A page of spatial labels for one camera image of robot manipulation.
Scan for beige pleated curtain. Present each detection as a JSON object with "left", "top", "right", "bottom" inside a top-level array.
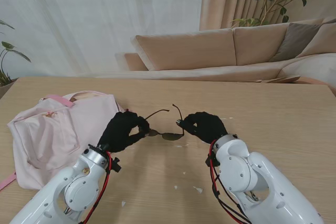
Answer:
[{"left": 198, "top": 0, "right": 289, "bottom": 31}]

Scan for broad leaf green plant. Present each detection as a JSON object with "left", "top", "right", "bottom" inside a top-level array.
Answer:
[{"left": 0, "top": 19, "right": 32, "bottom": 87}]

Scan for right arm red cable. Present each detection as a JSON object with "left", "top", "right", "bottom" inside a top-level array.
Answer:
[{"left": 208, "top": 142, "right": 253, "bottom": 224}]

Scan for grey brown sofa cushion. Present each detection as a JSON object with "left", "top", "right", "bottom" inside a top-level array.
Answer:
[{"left": 269, "top": 22, "right": 325, "bottom": 62}]

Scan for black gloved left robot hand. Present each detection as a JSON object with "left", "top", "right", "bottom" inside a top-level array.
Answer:
[{"left": 97, "top": 111, "right": 153, "bottom": 154}]

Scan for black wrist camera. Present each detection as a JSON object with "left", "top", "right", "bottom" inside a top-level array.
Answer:
[
  {"left": 206, "top": 153, "right": 219, "bottom": 167},
  {"left": 111, "top": 157, "right": 123, "bottom": 173}
]

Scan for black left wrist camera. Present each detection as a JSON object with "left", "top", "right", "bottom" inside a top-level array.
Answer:
[{"left": 111, "top": 157, "right": 123, "bottom": 173}]

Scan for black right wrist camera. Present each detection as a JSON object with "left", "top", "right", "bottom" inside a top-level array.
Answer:
[{"left": 206, "top": 153, "right": 219, "bottom": 167}]

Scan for left arm red cable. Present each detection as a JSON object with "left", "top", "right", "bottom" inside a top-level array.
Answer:
[{"left": 78, "top": 150, "right": 114, "bottom": 224}]

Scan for beige sofa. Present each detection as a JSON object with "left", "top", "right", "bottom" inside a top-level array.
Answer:
[{"left": 114, "top": 16, "right": 336, "bottom": 88}]

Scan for arm red cable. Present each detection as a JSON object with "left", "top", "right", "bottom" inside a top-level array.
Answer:
[
  {"left": 78, "top": 150, "right": 114, "bottom": 224},
  {"left": 208, "top": 142, "right": 253, "bottom": 224}
]

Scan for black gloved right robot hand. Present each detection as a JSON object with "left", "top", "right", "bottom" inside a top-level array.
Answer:
[{"left": 175, "top": 111, "right": 229, "bottom": 145}]

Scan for dark sunglasses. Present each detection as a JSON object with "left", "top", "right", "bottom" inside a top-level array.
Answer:
[{"left": 143, "top": 103, "right": 186, "bottom": 142}]

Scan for white sofa cushion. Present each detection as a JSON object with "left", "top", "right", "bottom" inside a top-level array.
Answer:
[{"left": 278, "top": 52, "right": 336, "bottom": 88}]

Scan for white sheer curtain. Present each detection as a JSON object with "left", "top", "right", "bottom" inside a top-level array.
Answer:
[{"left": 0, "top": 0, "right": 205, "bottom": 78}]

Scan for pale pink backpack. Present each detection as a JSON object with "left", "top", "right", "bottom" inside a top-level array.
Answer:
[{"left": 0, "top": 90, "right": 132, "bottom": 190}]

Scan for flat wooden tray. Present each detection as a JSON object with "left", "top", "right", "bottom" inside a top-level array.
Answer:
[{"left": 253, "top": 75, "right": 301, "bottom": 84}]

